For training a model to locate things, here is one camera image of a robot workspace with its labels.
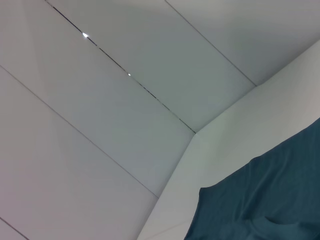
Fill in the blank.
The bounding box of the teal t-shirt with beige print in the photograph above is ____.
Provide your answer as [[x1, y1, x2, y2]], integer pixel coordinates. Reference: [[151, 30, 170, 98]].
[[183, 118, 320, 240]]

